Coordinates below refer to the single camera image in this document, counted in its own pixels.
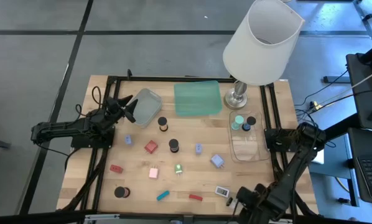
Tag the pink wall charger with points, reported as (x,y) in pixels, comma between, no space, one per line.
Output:
(153,173)

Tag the black desk support bar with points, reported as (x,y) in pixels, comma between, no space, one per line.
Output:
(341,129)

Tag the black desk with keyboard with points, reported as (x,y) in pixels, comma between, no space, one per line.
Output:
(360,140)

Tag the black hourglass orange sand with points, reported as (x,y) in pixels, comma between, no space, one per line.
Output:
(162,120)

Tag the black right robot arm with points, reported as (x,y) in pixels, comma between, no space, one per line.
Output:
(298,155)

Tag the red cube wall charger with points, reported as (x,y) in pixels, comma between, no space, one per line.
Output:
(150,146)

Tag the silver table lamp white shade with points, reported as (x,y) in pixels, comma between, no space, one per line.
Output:
(260,56)

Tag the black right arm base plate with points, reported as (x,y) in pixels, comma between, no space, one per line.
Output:
(271,140)

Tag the white flat box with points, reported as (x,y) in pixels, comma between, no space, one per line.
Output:
(318,157)

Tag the black hourglass pale sand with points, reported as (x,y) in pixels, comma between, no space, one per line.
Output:
(229,201)

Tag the small lavender wall charger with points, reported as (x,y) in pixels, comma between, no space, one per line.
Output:
(128,140)
(198,148)

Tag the black aluminium table frame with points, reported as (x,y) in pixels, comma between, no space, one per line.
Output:
(142,78)

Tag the power strip with plugs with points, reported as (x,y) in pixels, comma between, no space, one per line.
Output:
(315,106)

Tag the red digital clock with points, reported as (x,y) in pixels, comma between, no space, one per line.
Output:
(195,197)

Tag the black hourglass red sand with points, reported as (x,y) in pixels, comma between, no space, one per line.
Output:
(120,192)
(173,143)

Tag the black side desk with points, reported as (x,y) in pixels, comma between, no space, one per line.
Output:
(363,93)

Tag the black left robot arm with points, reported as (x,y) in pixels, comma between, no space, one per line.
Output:
(64,127)

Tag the black hourglass blue sand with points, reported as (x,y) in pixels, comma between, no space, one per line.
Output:
(251,120)

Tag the teal digital clock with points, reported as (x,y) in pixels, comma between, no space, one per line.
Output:
(163,195)

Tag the white digital clock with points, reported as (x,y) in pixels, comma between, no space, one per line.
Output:
(222,191)

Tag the clear plastic bin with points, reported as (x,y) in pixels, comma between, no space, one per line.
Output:
(248,149)

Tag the black camera mount beam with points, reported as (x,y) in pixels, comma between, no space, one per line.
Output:
(49,217)

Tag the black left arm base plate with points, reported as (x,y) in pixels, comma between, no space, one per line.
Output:
(92,143)

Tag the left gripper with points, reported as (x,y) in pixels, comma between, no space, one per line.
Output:
(114,110)

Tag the small red wall charger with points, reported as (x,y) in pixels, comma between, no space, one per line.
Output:
(116,169)

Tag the grey desk foot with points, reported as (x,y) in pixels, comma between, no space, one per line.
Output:
(335,79)

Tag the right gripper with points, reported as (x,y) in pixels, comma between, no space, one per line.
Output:
(254,200)

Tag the mint green hourglass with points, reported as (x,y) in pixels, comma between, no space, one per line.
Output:
(239,119)

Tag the green plastic tray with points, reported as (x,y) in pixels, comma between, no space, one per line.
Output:
(198,98)

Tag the green and white wall charger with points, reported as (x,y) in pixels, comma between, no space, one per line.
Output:
(178,169)

